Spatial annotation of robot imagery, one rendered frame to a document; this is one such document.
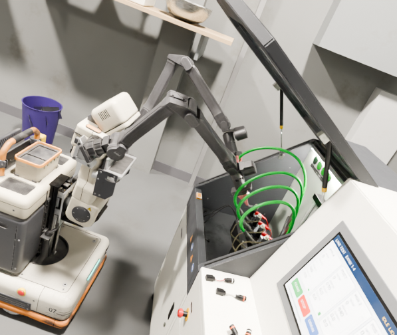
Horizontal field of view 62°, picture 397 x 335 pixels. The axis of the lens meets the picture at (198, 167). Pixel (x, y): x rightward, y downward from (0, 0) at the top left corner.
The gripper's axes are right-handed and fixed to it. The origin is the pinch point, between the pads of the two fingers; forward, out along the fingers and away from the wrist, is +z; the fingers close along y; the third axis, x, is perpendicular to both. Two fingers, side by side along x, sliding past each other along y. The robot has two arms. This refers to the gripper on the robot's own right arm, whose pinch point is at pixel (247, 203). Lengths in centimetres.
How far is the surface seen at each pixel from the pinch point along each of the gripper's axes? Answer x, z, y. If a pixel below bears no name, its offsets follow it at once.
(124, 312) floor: 8, 58, -104
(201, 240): -18.5, 4.1, -22.8
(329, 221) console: -42, -5, 34
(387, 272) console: -70, -2, 44
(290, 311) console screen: -59, 15, 14
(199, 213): 1.8, -0.2, -26.0
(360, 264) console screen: -63, -1, 38
